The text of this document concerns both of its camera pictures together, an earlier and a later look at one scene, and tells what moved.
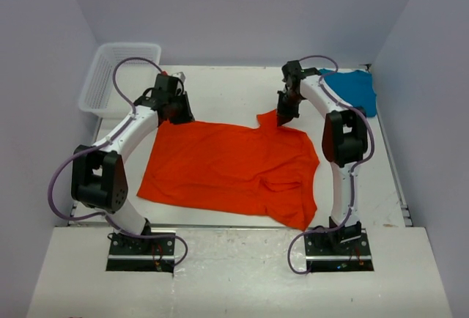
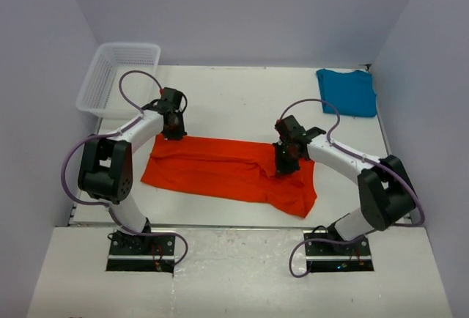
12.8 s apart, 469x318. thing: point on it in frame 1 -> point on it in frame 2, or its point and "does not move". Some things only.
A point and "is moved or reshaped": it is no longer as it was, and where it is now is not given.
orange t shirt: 254,168 is moved or reshaped
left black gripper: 187,116 -> 178,134
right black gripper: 283,114 -> 282,168
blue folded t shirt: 356,86 does not move
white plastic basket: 120,75 does not move
